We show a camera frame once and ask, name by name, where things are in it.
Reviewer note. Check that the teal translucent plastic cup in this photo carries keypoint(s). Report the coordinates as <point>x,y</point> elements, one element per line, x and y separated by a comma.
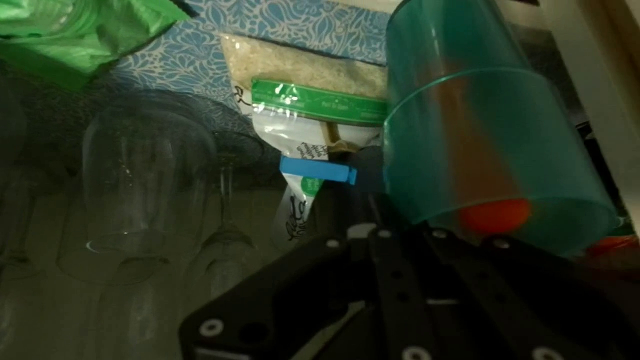
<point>481,126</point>

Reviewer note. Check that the blue bag clip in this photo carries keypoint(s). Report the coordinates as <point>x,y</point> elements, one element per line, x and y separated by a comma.
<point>318,171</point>

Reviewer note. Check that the green plastic bag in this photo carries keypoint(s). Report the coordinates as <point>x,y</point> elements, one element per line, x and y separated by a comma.
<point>72,33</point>

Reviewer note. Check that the rice bag with green label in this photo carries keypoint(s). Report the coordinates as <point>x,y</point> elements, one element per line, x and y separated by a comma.
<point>301,72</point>

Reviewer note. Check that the blue patterned shelf liner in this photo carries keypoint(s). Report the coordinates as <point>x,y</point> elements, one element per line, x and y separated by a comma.
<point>201,41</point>

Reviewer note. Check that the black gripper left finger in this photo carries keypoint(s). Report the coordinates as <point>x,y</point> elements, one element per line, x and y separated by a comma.
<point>281,293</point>

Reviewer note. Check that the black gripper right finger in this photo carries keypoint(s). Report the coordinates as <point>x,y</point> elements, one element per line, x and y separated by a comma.
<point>533,307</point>

